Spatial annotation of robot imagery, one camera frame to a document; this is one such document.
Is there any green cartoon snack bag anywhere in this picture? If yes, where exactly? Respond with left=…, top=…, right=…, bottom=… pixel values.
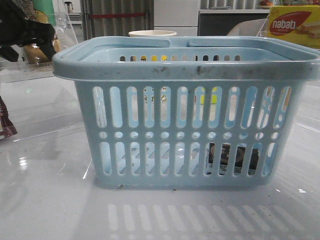
left=22, top=0, right=56, bottom=26

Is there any clear acrylic right shelf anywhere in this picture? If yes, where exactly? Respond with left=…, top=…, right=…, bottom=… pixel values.
left=254, top=0, right=320, bottom=51

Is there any red barrier belt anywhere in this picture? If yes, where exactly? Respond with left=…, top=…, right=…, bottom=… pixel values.
left=89, top=12, right=147, bottom=19

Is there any white cabinet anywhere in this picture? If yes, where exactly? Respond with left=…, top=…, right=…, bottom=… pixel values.
left=153, top=0, right=201, bottom=36

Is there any plate of fruit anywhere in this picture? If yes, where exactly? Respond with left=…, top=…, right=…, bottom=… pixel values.
left=259, top=0, right=274, bottom=8

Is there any packaged bread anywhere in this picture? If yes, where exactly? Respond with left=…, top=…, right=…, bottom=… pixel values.
left=22, top=37, right=61, bottom=64

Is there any clear acrylic left shelf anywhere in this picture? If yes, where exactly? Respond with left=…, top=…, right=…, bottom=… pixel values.
left=0, top=11, right=86, bottom=143

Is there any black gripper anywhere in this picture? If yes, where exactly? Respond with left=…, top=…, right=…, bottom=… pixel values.
left=0, top=0, right=56, bottom=62

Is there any clear acrylic shelf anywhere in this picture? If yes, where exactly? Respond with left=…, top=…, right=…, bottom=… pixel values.
left=0, top=11, right=86, bottom=143
left=254, top=0, right=320, bottom=51

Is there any dark brown snack packet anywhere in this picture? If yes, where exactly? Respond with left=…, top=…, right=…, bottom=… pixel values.
left=0, top=98, right=18, bottom=140

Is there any yellow nabati wafer box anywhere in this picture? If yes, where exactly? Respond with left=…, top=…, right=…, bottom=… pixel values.
left=264, top=5, right=320, bottom=50

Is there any light blue plastic basket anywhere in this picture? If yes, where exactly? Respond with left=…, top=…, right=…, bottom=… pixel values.
left=52, top=36, right=320, bottom=188

